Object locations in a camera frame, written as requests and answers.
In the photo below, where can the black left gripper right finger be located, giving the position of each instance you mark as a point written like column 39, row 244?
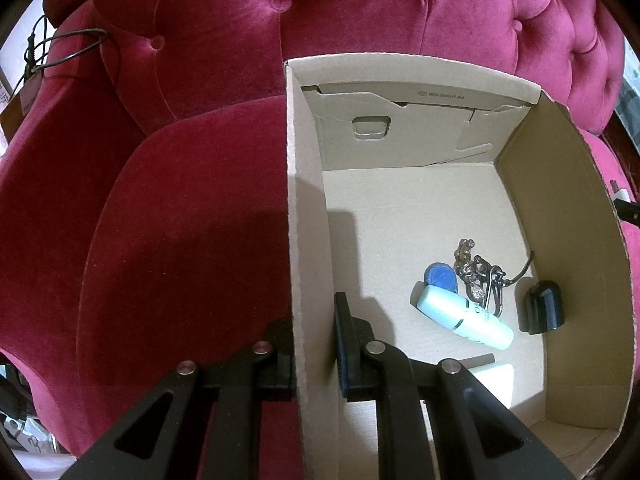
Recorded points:
column 434, row 420

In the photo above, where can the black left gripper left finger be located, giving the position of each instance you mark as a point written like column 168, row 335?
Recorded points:
column 199, row 422

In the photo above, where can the brown cardboard box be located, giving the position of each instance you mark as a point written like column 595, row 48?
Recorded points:
column 392, row 160

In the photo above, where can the white usb charger plug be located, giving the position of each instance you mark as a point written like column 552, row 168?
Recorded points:
column 619, row 193

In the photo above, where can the white rectangular block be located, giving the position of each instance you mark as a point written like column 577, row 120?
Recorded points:
column 498, row 378

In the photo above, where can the light blue white tube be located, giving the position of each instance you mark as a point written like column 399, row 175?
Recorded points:
column 464, row 318

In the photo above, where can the black plastic cap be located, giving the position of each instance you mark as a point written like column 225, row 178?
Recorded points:
column 544, row 308

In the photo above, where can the blue round key fob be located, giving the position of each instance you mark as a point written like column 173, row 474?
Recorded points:
column 441, row 275

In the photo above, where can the red velvet tufted sofa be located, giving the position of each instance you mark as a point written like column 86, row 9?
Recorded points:
column 144, row 199

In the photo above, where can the brown leather tag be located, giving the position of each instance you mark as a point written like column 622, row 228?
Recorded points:
column 19, row 106

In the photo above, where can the metal keychain with carabiner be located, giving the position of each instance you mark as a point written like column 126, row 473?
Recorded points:
column 482, row 280

